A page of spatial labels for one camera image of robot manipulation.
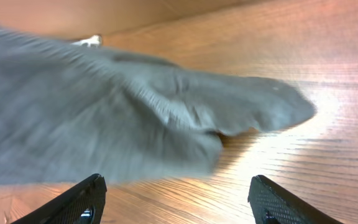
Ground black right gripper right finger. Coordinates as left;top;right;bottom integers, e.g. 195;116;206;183
247;175;342;224

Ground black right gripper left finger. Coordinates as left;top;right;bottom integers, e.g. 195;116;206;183
12;174;107;224

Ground grey shorts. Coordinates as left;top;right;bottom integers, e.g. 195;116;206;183
0;28;315;185

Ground folded beige shorts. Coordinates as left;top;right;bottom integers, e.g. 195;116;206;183
70;35;103;48

